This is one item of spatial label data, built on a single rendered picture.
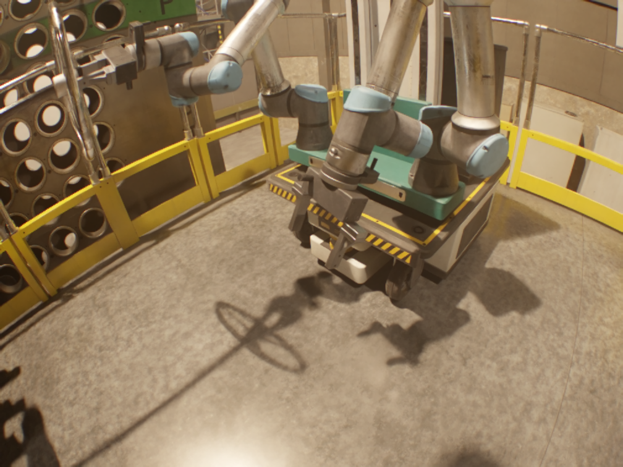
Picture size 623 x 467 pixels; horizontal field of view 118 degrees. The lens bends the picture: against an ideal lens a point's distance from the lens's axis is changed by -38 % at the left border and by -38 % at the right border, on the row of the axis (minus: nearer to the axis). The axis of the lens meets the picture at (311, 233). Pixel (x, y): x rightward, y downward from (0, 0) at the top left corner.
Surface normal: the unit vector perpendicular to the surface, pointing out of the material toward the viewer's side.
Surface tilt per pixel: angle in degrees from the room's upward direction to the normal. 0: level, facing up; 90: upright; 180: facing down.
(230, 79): 89
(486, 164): 97
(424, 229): 0
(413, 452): 0
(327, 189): 67
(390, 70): 82
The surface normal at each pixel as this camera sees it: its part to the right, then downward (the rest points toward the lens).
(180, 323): -0.07, -0.80
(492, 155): 0.35, 0.65
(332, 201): -0.75, 0.07
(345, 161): -0.18, 0.42
